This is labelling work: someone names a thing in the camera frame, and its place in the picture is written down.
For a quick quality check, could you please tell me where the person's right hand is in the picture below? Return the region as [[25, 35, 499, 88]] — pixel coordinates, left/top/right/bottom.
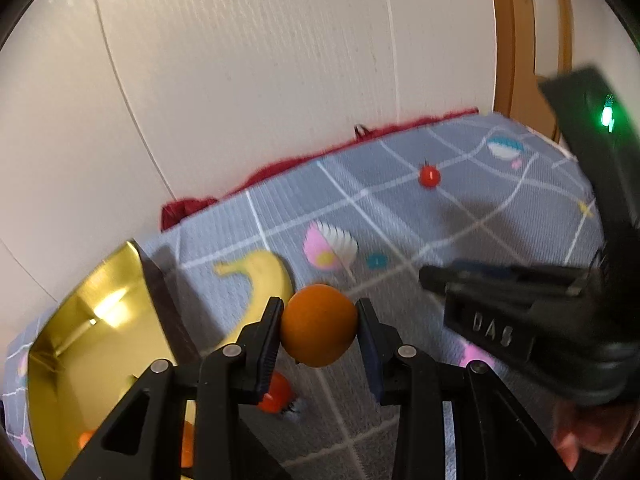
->
[[552, 402, 632, 468]]

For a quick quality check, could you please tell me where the gold rectangular tin box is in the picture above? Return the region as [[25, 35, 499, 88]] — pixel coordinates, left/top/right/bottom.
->
[[22, 240, 206, 480]]

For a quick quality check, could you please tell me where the wooden door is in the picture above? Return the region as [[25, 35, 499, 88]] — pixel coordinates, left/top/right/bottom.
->
[[487, 0, 576, 146]]

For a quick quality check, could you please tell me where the grey printed tablecloth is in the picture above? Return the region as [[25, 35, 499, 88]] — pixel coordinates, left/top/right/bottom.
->
[[0, 112, 613, 480]]

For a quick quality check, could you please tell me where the dark red cloth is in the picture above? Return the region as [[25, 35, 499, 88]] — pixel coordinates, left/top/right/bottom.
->
[[160, 107, 481, 233]]

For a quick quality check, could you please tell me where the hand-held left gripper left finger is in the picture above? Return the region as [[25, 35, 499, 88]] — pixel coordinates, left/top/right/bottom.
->
[[62, 296, 296, 480]]

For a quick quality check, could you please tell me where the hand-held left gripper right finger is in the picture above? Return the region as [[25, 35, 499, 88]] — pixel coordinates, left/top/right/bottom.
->
[[355, 297, 576, 480]]

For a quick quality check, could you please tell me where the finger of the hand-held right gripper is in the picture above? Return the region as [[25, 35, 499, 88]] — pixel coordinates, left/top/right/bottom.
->
[[419, 259, 598, 295]]

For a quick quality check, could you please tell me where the strongly curved yellow banana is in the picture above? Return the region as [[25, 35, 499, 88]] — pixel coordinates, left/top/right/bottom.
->
[[214, 250, 296, 356]]

